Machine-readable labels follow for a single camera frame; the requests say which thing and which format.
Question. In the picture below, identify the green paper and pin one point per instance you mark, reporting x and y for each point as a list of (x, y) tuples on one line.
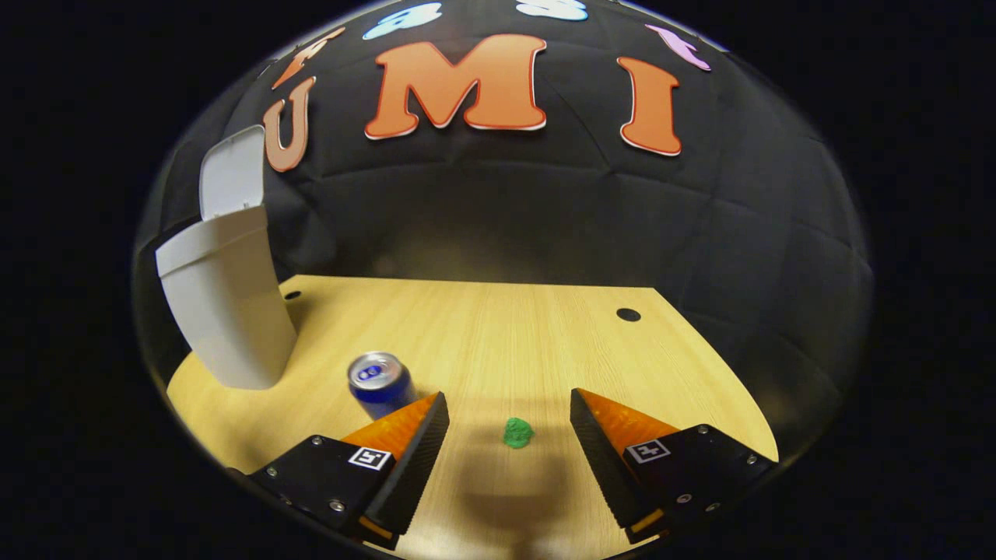
[(517, 433)]

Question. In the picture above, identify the black backdrop cloth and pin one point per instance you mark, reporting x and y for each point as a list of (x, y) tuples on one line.
[(545, 218)]

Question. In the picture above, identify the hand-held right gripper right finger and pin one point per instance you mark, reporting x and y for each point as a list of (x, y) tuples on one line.
[(603, 467)]

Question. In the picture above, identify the blue pop can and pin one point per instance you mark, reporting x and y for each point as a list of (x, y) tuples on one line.
[(380, 385)]

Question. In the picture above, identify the wooden desktop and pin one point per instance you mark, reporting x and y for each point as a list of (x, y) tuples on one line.
[(506, 342)]

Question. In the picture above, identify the white desktop garbage bin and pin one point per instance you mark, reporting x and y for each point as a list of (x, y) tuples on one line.
[(226, 311)]

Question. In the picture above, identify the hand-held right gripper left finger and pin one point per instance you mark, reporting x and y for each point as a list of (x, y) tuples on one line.
[(412, 467)]

